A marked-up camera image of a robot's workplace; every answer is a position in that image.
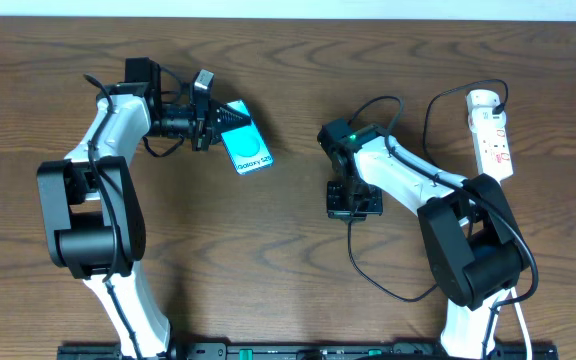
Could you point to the white power strip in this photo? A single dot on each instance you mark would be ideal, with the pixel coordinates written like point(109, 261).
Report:
point(490, 143)

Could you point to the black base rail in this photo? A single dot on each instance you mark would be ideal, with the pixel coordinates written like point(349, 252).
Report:
point(221, 351)

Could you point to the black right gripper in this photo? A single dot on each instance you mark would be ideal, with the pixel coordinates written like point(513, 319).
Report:
point(336, 210)

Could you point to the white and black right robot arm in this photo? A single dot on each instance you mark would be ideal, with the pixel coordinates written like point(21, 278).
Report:
point(472, 242)

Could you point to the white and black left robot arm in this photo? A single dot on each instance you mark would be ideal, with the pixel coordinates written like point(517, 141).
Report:
point(93, 221)

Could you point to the white USB charger adapter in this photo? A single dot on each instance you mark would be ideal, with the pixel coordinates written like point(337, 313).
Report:
point(484, 98)

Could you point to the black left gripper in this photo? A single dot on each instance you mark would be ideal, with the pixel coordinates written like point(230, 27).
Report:
point(210, 132)

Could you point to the blue screen Galaxy smartphone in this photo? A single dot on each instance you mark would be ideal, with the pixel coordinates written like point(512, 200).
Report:
point(247, 149)

